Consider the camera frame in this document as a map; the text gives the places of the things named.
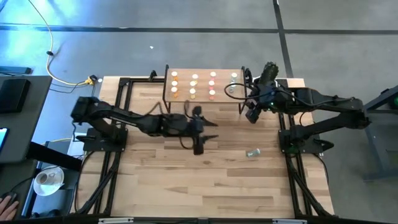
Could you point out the wooden shelf black metal legs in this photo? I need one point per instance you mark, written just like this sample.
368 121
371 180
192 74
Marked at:
202 98

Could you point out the white cup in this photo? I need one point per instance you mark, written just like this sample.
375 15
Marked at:
42 178

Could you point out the black rectangular device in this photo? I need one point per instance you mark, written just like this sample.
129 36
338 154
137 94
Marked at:
14 95

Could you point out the grey desk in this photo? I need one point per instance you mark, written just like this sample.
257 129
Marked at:
28 130

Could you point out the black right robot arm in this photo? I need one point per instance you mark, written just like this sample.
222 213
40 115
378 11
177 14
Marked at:
329 104

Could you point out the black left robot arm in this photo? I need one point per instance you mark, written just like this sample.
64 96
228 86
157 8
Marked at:
124 118

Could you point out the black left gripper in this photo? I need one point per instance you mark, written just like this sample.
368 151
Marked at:
196 126

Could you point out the clear glass bowl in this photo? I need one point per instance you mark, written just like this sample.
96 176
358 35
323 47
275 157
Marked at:
53 186

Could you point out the person's hand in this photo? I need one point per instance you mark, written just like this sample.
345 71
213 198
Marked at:
7 210

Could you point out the black frame clamp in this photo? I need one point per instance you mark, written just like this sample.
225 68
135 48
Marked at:
152 74
248 74

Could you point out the black computer mouse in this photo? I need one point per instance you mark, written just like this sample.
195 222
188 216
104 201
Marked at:
11 196

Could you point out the black flat bar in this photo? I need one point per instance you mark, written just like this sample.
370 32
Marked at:
15 70

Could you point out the black aluminium table frame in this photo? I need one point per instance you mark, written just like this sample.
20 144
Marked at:
174 221

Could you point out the phone with blue screen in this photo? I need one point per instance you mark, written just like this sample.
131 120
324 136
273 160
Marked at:
2 138

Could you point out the small green object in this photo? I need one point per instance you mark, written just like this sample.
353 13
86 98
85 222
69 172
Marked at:
395 103

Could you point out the grey bin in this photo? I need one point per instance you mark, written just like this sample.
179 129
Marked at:
62 202

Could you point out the black desk beam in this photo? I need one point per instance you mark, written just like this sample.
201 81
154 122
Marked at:
53 155

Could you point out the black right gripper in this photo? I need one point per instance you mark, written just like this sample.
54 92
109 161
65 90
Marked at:
270 96

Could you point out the grey metal cart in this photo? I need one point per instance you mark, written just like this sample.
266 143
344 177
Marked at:
373 146

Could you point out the white box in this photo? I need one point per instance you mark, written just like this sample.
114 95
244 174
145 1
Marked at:
74 146

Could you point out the silver metal bracket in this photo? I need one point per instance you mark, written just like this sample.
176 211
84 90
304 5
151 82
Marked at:
289 221
115 220

